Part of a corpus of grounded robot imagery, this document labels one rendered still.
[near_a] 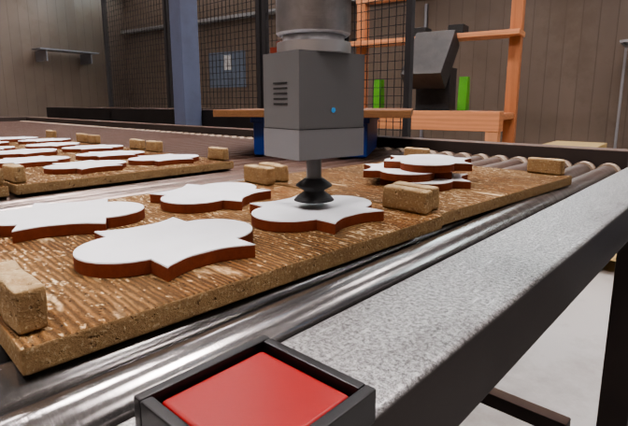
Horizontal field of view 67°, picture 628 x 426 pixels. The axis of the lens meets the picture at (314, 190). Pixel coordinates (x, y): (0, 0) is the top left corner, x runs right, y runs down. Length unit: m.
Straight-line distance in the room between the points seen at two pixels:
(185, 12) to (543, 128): 5.86
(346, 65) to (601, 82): 6.98
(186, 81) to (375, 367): 2.27
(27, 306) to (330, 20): 0.34
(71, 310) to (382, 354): 0.18
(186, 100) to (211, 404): 2.29
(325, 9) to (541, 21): 7.16
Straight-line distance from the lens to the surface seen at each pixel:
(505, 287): 0.41
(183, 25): 2.50
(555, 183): 0.85
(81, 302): 0.33
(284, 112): 0.47
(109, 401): 0.27
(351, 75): 0.49
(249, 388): 0.24
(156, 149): 1.25
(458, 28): 4.90
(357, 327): 0.32
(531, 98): 7.52
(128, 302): 0.32
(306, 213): 0.48
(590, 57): 7.45
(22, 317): 0.30
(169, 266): 0.35
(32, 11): 12.17
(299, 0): 0.47
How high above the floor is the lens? 1.06
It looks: 10 degrees down
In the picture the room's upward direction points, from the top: straight up
